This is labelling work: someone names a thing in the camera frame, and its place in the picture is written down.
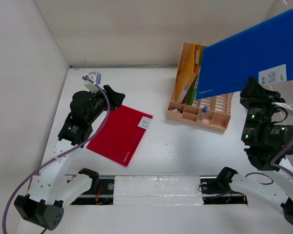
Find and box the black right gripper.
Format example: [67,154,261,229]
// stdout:
[239,75,284,142]

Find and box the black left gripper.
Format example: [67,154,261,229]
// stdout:
[86,85,125,124]

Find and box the red folder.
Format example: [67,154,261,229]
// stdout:
[86,105,153,167]

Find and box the peach plastic desk organizer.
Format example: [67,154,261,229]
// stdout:
[166,41,235,135]

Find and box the blue folder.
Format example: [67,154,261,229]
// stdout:
[196,9,293,99]

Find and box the blue capped pen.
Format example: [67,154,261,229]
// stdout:
[197,106,208,121]

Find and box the green clip file folder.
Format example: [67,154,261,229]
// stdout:
[186,45,206,106]

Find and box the orange folder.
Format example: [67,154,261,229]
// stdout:
[174,42,202,103]

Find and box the white grey eraser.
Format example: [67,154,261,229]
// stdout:
[169,108,182,114]

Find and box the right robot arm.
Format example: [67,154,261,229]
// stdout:
[216,77,293,225]

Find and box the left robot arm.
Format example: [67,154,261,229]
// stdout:
[14,85,126,231]

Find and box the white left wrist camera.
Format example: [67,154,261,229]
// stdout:
[82,72,102,93]

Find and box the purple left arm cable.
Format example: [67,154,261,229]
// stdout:
[1,76,111,234]

